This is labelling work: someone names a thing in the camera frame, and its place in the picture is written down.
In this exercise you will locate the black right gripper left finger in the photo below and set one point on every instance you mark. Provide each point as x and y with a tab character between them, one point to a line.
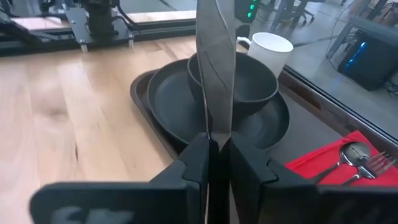
124	205

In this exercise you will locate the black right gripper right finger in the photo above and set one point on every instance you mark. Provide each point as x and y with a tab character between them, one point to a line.
311	208

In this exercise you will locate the red cloth napkin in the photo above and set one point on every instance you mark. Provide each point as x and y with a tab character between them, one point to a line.
314	161

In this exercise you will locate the metal spoon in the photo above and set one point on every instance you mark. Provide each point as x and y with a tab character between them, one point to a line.
356	154

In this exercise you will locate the metal fork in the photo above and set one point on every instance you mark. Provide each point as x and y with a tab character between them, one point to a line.
377	163

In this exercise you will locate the black round plate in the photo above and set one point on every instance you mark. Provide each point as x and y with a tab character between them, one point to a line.
174	102

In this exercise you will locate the black bowl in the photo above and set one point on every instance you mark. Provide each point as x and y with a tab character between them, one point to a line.
255	84

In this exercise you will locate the white ribbed mug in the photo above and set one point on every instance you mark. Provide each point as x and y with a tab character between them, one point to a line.
270	53

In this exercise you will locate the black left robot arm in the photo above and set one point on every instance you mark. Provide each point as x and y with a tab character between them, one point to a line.
101	21

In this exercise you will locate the brown plastic tray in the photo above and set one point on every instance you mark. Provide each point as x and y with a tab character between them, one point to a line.
308	133

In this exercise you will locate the computer tower blue light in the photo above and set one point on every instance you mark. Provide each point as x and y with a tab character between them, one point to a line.
367	65

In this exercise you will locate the grey metal table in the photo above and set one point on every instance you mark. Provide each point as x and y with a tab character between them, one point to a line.
373	26

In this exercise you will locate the computer tower green lights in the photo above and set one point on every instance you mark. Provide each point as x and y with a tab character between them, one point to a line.
247	12

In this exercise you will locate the metal desk frame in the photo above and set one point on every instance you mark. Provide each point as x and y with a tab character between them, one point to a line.
278	15

